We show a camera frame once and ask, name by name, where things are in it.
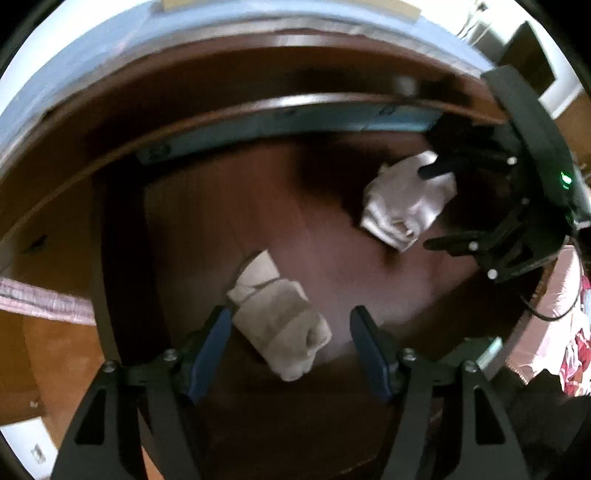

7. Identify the pink printed blanket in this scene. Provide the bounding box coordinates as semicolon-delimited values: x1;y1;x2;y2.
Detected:
505;244;591;398

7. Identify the pink quilted cloth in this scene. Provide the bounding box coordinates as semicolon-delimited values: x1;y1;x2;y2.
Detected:
0;276;96;326

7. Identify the black cable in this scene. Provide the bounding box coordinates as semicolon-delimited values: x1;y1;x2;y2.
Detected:
519;272;583;322

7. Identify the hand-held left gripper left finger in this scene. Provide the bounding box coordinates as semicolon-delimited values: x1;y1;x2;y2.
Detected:
50;305;234;480

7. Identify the dark wooden dresser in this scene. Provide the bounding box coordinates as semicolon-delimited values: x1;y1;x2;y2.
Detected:
0;25;509;370

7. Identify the dark brown door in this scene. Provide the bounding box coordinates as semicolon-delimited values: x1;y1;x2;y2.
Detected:
499;21;557;95

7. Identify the beige box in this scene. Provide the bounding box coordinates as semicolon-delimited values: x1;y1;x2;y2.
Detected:
159;0;428;18

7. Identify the teal label card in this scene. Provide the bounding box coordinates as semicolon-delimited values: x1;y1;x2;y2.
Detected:
478;336;505;372

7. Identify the wooden drawer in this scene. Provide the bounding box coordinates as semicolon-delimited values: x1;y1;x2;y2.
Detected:
92;90;550;480

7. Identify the white cloth underwear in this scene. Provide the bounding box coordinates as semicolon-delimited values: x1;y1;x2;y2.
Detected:
359;151;458;252

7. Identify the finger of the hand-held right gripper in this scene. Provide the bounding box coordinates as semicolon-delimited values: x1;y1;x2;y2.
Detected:
418;148;518;183
422;200;529;264

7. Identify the blue checked tablecloth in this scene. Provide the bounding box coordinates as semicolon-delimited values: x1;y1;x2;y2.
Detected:
0;0;495;153

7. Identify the grey sock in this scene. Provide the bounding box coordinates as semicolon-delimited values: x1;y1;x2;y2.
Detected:
225;249;333;383

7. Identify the blue drawer liner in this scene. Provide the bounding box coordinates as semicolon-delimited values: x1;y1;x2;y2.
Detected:
136;104;444;167

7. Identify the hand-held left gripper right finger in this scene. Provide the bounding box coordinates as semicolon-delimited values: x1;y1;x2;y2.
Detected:
348;305;532;480

